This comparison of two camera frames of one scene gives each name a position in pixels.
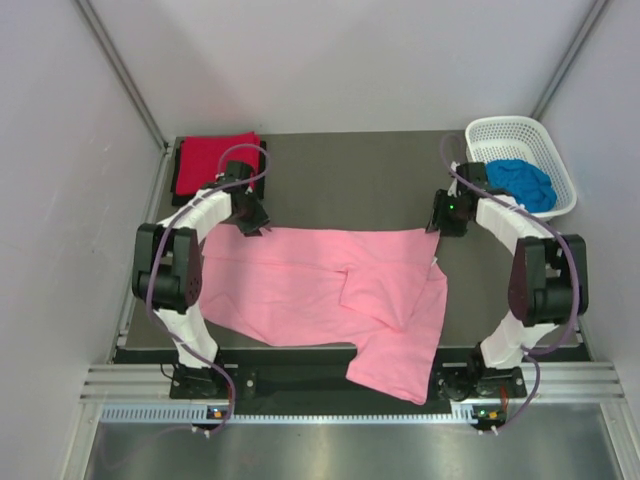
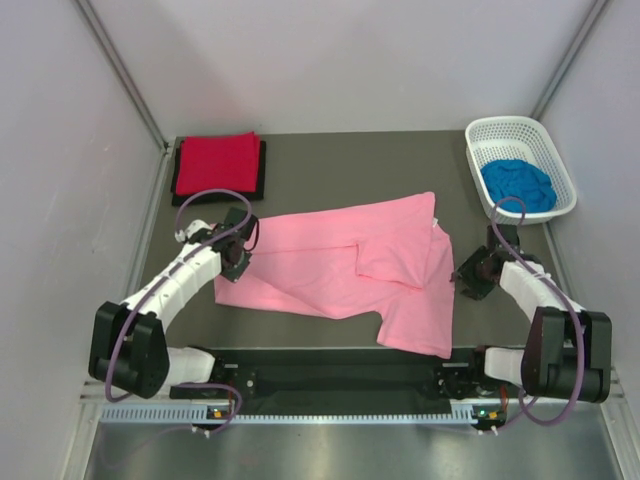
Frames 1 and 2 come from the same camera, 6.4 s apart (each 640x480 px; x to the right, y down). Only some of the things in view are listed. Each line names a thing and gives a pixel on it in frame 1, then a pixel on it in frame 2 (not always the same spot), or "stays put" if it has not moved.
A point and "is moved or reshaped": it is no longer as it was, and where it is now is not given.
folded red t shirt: x=202 y=159 stays put
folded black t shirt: x=181 y=199 stays put
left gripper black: x=250 y=228 to x=235 y=273
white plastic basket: x=522 y=138 stays put
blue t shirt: x=527 y=184 stays put
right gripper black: x=439 y=219 to x=474 y=289
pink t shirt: x=379 y=290 is moved or reshaped
